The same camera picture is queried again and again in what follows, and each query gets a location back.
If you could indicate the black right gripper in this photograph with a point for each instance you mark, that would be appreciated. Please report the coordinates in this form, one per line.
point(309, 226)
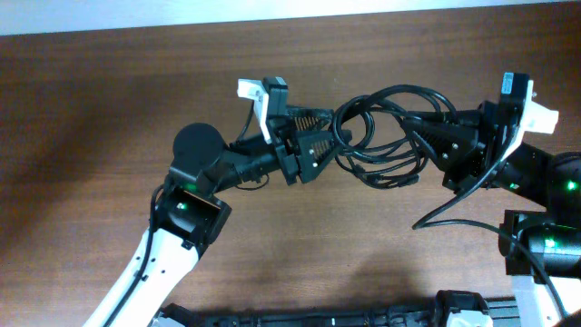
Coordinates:
point(466, 151)

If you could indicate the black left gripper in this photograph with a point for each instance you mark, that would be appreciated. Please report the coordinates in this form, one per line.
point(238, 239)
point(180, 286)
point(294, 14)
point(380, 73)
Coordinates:
point(301, 163)

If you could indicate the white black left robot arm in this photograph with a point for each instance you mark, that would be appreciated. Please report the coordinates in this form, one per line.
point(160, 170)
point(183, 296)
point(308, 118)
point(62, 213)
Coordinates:
point(186, 216)

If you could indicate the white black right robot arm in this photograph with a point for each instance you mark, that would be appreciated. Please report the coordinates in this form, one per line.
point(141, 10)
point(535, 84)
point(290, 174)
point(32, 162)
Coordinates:
point(541, 248)

